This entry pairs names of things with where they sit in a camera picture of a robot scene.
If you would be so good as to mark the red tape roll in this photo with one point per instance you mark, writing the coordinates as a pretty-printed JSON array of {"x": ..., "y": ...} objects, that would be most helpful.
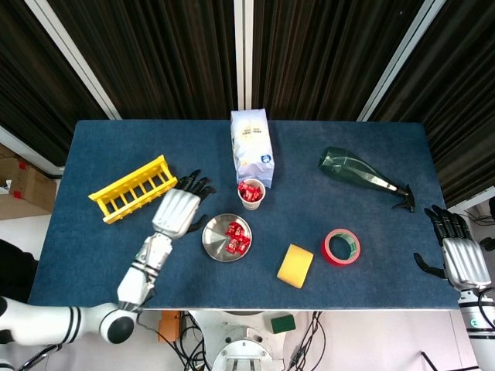
[{"x": 328, "y": 256}]

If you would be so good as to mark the person in black clothing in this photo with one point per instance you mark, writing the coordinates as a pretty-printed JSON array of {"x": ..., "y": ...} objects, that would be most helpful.
[{"x": 15, "y": 266}]

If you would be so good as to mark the round steel plate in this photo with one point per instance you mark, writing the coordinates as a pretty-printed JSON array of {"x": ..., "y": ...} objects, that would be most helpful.
[{"x": 214, "y": 239}]

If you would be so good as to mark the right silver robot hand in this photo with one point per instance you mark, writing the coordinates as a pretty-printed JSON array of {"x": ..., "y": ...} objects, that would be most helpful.
[{"x": 466, "y": 263}]

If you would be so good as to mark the green block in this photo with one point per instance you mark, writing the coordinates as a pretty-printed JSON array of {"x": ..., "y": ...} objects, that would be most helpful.
[{"x": 283, "y": 324}]

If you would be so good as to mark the red candy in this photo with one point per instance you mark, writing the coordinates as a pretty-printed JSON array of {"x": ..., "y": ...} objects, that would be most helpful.
[
  {"x": 242, "y": 232},
  {"x": 232, "y": 228},
  {"x": 233, "y": 244},
  {"x": 243, "y": 187},
  {"x": 253, "y": 188},
  {"x": 248, "y": 197},
  {"x": 244, "y": 244},
  {"x": 257, "y": 196}
]

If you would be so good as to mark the orange box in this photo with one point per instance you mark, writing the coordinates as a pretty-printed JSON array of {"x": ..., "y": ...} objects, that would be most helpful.
[{"x": 168, "y": 328}]

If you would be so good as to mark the white blue paper bag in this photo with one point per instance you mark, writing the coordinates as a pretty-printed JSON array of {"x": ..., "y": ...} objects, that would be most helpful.
[{"x": 251, "y": 147}]

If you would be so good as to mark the white paper cup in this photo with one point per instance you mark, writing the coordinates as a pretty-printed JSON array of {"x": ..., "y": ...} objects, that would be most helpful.
[{"x": 252, "y": 205}]

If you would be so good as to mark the white aluminium post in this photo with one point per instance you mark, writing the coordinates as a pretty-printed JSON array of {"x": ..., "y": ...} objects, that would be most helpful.
[
  {"x": 73, "y": 58},
  {"x": 243, "y": 54},
  {"x": 399, "y": 58}
]

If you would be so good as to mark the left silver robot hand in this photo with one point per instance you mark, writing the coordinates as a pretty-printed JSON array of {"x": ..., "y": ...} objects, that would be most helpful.
[{"x": 176, "y": 210}]

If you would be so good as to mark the green spray bottle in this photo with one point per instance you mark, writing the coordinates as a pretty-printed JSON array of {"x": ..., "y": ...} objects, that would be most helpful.
[{"x": 340, "y": 164}]

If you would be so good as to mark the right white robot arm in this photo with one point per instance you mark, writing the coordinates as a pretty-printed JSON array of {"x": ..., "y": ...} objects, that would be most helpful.
[{"x": 479, "y": 340}]

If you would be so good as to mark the brown cardboard box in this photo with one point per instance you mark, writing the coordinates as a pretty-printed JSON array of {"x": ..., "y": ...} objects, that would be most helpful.
[{"x": 27, "y": 185}]

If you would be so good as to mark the blue table cloth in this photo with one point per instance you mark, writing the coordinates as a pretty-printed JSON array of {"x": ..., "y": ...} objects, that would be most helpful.
[{"x": 96, "y": 251}]

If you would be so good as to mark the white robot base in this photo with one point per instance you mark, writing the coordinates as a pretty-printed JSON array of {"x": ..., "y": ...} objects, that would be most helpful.
[{"x": 243, "y": 344}]

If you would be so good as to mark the black curtain panel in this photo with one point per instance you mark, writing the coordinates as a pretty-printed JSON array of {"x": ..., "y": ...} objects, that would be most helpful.
[
  {"x": 464, "y": 96},
  {"x": 328, "y": 58},
  {"x": 154, "y": 58},
  {"x": 31, "y": 77}
]

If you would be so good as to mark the yellow sponge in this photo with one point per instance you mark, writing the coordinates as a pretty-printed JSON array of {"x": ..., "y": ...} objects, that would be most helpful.
[{"x": 294, "y": 266}]

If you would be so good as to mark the yellow plastic tube rack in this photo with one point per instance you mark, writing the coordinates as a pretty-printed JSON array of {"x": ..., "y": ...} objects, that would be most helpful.
[{"x": 127, "y": 179}]

